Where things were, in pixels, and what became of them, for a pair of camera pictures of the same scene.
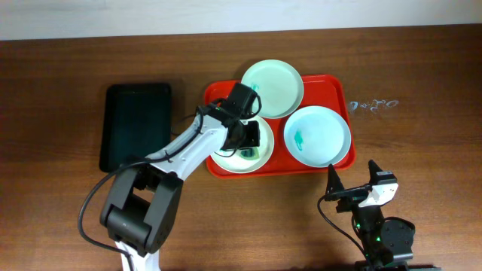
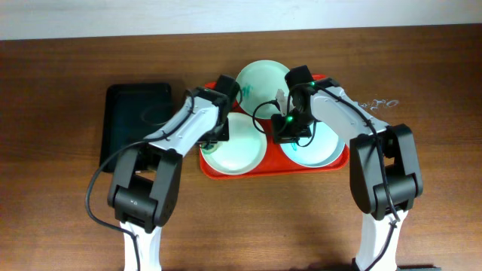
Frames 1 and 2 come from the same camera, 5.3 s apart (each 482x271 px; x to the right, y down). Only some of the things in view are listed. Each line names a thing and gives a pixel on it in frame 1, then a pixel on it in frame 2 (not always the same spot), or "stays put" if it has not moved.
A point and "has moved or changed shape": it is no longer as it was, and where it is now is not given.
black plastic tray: [135, 123] stays put
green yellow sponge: [251, 153] has moved or changed shape
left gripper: [248, 135] → [217, 132]
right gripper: [354, 193] → [285, 135]
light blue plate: [317, 136] stays put
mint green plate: [279, 86] has moved or changed shape
